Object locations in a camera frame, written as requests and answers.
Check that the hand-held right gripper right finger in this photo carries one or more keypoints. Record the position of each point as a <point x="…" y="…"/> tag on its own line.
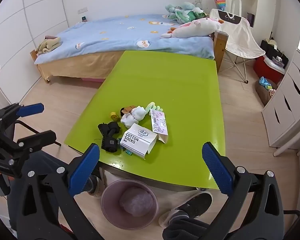
<point x="216" y="167"/>

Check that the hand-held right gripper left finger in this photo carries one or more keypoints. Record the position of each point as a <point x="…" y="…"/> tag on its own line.
<point x="86" y="166"/>

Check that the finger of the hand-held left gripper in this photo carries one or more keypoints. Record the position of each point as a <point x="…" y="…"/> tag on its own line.
<point x="40" y="140"/>
<point x="31" y="110"/>

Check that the black sock bundle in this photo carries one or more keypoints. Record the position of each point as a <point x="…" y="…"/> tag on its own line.
<point x="109" y="137"/>

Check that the teal candy wrapper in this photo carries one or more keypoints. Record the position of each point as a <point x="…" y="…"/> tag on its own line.
<point x="127" y="151"/>

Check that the pink plastic trash bin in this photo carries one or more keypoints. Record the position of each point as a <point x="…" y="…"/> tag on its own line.
<point x="110" y="210"/>

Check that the small yellow roll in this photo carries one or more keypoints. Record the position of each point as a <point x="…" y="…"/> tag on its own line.
<point x="113" y="116"/>

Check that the white cardboard sock box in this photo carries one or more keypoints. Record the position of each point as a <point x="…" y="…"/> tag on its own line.
<point x="137" y="140"/>

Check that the purple printed paper package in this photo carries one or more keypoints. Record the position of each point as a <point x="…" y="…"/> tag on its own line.
<point x="160" y="125"/>

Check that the black shoe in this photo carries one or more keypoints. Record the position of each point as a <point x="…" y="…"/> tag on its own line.
<point x="197" y="202"/>

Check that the wooden bed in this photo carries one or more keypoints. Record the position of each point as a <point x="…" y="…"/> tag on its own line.
<point x="72" y="65"/>

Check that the folded beige towels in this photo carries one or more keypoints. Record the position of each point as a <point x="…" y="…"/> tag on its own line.
<point x="48" y="44"/>

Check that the black sock with brown tag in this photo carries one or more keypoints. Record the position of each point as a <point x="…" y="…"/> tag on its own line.
<point x="126" y="110"/>

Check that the person's right leg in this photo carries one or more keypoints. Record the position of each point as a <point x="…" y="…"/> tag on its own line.
<point x="187" y="230"/>

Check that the white sock pair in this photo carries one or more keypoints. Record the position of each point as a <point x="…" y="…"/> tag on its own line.
<point x="133" y="116"/>

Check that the white slipper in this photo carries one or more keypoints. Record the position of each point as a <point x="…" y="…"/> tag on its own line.
<point x="165" y="220"/>

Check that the brown pet bed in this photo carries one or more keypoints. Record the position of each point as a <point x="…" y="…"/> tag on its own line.
<point x="263" y="95"/>

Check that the light green sock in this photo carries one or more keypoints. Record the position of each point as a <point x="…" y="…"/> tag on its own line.
<point x="152" y="107"/>

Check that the white drawer cabinet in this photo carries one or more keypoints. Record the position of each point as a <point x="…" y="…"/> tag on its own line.
<point x="287" y="110"/>

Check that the blue toys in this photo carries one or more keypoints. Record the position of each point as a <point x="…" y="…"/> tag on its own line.
<point x="265" y="83"/>

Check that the small dark device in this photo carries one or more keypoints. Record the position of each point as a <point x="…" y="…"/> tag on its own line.
<point x="84" y="19"/>

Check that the bed with blue blanket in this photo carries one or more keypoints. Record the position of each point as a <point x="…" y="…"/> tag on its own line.
<point x="110" y="35"/>

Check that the red storage box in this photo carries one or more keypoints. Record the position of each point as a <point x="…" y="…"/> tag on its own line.
<point x="263" y="68"/>

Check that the black case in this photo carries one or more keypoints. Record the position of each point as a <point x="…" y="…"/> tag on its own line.
<point x="267" y="52"/>

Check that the pink and white plush toy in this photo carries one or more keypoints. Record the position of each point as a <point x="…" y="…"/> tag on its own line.
<point x="195" y="27"/>

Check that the purple box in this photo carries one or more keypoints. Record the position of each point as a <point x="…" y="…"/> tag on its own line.
<point x="251" y="19"/>

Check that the green plush toy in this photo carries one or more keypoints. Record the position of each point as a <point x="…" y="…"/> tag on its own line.
<point x="183" y="11"/>

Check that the white oval fan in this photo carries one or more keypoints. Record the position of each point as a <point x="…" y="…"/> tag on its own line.
<point x="232" y="7"/>

